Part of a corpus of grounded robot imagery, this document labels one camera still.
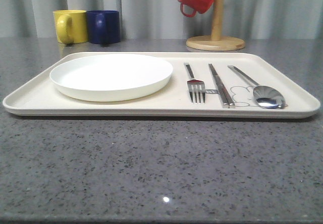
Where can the silver fork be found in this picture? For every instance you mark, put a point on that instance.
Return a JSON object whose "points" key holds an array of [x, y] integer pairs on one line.
{"points": [[196, 88]]}

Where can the white round plate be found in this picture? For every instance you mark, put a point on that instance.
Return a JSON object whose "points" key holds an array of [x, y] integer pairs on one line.
{"points": [[111, 77]]}

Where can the silver spoon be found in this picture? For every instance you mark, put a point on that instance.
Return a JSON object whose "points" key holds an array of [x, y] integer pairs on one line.
{"points": [[265, 96]]}

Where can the wooden mug tree stand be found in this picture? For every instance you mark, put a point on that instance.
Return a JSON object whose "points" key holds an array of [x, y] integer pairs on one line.
{"points": [[216, 41]]}

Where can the dark blue mug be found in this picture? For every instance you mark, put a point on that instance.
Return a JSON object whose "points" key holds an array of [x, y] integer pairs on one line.
{"points": [[103, 26]]}

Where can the yellow mug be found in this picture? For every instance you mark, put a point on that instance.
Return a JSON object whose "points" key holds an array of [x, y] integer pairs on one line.
{"points": [[70, 26]]}

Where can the grey curtain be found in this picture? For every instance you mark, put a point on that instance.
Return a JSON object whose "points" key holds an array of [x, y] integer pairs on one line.
{"points": [[162, 19]]}

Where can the beige rabbit serving tray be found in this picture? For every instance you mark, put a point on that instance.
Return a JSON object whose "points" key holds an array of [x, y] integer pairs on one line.
{"points": [[38, 97]]}

